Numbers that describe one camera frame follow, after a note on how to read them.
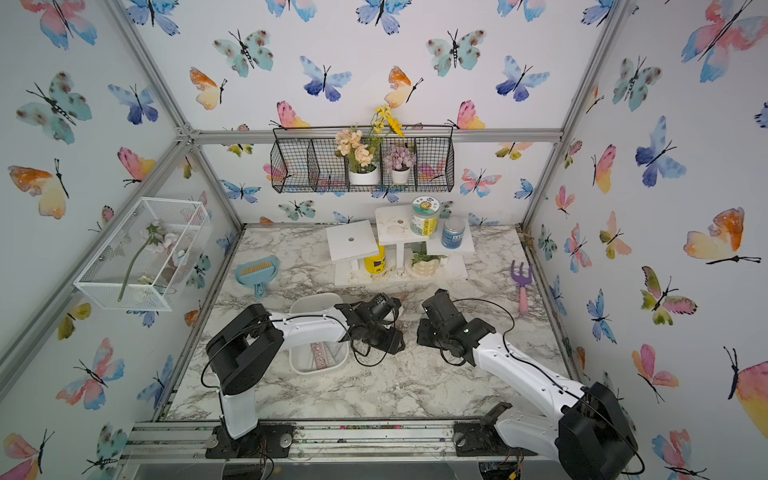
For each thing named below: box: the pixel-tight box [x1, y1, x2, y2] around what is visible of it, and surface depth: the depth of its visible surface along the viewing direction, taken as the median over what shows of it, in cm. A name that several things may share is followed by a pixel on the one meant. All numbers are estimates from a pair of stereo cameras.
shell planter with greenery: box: [411, 252, 448, 277], surface depth 100 cm
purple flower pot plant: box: [382, 145, 416, 185], surface depth 92 cm
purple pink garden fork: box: [511, 260, 533, 315], surface depth 106 cm
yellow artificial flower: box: [373, 104, 405, 138], surface depth 84 cm
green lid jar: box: [410, 195, 441, 237], surface depth 85 cm
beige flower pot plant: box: [335, 129, 382, 186], surface depth 84 cm
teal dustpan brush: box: [235, 256, 279, 299], surface depth 107 cm
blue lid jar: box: [441, 216, 466, 250], surface depth 91 cm
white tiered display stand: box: [325, 206, 475, 287], surface depth 98 cm
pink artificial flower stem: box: [117, 219, 178, 302], surface depth 76 cm
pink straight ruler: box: [310, 342, 327, 370], surface depth 88 cm
